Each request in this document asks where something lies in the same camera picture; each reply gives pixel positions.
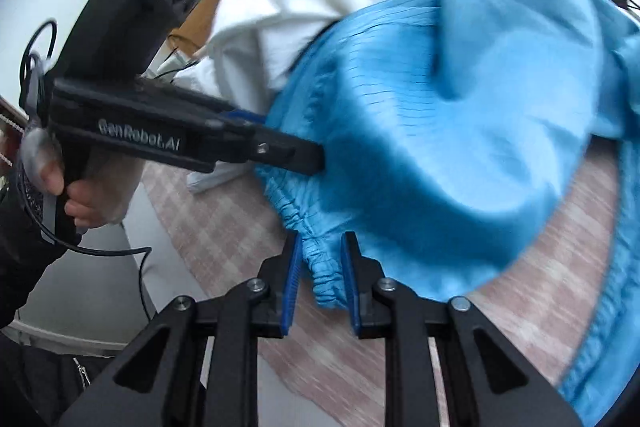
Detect blue pants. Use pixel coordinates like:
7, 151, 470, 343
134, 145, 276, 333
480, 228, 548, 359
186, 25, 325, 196
252, 0, 640, 427

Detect black charger cable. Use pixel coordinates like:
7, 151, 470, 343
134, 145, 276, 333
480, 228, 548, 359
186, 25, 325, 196
150, 34, 206, 75

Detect person's left hand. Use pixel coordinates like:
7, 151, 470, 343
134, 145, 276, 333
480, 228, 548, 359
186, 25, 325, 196
37, 154, 146, 232

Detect person's left forearm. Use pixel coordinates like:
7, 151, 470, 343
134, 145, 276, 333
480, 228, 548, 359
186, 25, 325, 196
0, 177, 68, 333

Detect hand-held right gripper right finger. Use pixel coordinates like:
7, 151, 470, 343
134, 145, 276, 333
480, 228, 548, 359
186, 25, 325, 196
340, 231, 583, 427

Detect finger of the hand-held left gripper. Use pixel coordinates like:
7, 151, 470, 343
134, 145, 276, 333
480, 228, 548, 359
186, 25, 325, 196
222, 108, 271, 130
250, 127, 327, 176

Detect person's black jacket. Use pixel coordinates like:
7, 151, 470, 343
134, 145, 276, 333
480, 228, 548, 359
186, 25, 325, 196
0, 327, 121, 427

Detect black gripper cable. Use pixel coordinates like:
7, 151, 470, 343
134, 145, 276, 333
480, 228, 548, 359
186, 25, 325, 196
37, 187, 156, 323

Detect pink plaid bed sheet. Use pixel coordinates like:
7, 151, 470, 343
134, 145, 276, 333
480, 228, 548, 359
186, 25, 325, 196
140, 147, 621, 427

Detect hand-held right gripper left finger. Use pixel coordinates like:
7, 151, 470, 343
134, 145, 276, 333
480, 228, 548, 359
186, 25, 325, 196
57, 233, 303, 427

